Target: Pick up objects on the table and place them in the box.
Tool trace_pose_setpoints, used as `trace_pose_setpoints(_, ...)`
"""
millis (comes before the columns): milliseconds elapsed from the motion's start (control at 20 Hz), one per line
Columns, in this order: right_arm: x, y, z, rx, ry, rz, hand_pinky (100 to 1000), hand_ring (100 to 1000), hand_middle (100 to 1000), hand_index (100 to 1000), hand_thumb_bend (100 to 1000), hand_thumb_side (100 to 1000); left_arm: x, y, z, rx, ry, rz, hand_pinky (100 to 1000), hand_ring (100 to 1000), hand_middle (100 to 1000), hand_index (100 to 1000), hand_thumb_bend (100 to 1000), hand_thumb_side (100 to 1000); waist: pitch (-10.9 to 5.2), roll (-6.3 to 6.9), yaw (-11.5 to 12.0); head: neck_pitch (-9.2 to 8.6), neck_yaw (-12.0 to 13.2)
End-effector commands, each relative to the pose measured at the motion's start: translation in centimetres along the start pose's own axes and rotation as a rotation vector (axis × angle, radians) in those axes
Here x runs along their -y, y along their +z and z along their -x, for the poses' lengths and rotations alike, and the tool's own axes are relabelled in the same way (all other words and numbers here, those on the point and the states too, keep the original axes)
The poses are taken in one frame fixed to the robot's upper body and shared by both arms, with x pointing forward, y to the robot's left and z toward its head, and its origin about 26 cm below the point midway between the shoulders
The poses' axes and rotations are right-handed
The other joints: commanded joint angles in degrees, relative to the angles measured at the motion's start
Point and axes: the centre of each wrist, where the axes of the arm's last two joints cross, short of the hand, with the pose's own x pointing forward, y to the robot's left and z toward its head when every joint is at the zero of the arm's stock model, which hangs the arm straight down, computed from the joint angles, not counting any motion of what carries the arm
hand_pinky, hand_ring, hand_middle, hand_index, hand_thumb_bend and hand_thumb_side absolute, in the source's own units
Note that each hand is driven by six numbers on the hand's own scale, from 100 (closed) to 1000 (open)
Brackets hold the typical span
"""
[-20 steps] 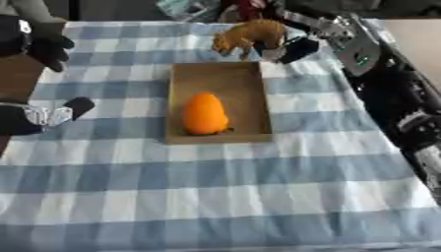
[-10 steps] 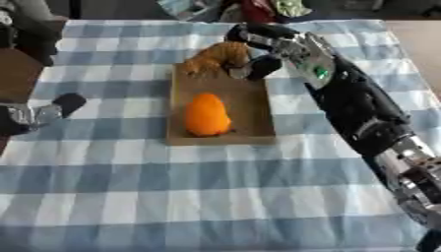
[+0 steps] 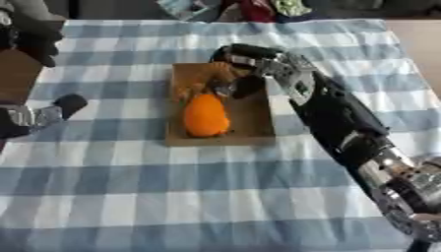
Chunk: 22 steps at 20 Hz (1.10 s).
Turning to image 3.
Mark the tan cardboard box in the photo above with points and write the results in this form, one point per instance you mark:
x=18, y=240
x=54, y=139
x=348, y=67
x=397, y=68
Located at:
x=250, y=121

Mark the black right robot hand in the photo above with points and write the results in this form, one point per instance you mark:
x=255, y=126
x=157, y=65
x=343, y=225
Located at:
x=252, y=52

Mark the red bag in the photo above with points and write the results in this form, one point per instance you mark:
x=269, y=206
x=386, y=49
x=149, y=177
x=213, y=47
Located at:
x=257, y=10

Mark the green and white bag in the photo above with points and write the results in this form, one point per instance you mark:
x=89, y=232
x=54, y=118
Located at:
x=290, y=6

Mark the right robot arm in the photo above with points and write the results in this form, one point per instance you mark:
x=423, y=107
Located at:
x=339, y=114

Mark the orange-brown soft toy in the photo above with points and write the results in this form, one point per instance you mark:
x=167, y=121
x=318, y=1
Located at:
x=198, y=80

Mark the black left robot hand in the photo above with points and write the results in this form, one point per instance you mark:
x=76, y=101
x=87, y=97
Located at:
x=70, y=103

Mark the pale blue bag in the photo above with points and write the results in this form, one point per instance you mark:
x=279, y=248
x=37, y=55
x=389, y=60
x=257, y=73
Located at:
x=183, y=9

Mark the orange oval toy fruit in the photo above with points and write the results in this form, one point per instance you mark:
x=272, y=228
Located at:
x=205, y=116

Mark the person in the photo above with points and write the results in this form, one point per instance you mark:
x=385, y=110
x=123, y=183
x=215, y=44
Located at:
x=37, y=36

